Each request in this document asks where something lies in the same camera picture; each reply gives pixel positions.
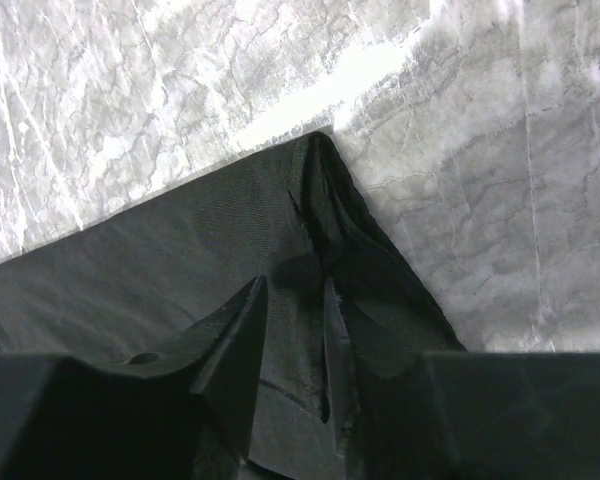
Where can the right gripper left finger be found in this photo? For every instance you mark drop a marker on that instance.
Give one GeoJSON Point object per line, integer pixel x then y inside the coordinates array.
{"type": "Point", "coordinates": [182, 410]}

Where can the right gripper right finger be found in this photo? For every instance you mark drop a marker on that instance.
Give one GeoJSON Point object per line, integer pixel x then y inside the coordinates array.
{"type": "Point", "coordinates": [456, 415]}

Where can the black long sleeve shirt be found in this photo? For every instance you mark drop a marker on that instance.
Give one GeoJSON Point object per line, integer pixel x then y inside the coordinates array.
{"type": "Point", "coordinates": [291, 213]}

